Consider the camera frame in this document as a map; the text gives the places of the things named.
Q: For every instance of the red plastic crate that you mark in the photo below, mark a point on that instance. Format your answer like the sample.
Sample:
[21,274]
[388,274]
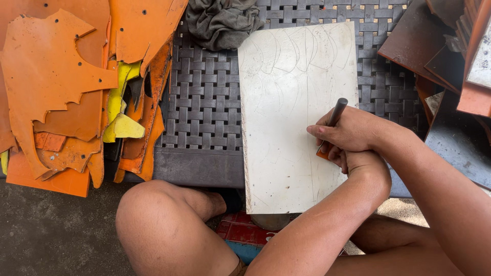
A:
[241,230]

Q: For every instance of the yellow triangular leather scrap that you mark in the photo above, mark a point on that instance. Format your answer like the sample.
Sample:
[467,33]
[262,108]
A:
[124,128]

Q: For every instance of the brown shorts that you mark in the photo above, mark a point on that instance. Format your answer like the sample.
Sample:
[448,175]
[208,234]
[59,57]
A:
[238,269]

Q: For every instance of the dark woven plastic stool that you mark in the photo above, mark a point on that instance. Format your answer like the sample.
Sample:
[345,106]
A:
[203,115]

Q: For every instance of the heap of orange leather scraps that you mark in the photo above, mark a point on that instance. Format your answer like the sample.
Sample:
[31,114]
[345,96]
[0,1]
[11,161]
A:
[57,76]

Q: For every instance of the person's left leg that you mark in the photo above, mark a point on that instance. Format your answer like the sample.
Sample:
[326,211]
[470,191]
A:
[168,230]

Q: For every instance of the round metal weight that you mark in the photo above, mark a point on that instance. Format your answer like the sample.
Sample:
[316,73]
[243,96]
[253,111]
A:
[270,221]

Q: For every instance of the grey flat sheet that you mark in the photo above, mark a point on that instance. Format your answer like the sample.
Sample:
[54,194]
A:
[460,153]

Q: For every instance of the person's left fingers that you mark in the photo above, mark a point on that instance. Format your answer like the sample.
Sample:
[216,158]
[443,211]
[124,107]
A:
[338,158]

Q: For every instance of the white scratched cutting board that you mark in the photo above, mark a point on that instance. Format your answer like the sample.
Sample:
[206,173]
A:
[287,115]

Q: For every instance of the person's left hand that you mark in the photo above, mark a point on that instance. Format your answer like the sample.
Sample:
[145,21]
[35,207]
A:
[364,160]

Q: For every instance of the long yellow leather scrap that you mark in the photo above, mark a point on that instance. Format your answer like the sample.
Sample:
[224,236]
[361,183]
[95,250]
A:
[117,92]

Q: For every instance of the stack of brown sheets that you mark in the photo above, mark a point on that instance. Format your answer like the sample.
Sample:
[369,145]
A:
[452,50]

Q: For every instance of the blue plastic piece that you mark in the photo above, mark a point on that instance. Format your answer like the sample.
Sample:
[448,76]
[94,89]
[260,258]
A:
[243,251]

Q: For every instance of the person's right leg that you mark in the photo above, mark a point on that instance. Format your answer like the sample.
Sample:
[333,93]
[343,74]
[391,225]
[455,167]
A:
[383,249]

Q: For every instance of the small orange leather piece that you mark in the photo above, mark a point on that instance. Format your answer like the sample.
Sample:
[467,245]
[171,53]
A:
[321,154]

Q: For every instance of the person's leg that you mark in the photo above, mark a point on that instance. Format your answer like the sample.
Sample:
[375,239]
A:
[383,249]
[168,230]

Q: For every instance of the grey crumpled cloth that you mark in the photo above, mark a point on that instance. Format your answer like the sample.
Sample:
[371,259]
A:
[222,23]

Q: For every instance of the person's right hand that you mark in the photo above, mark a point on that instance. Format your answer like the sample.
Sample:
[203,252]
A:
[356,130]

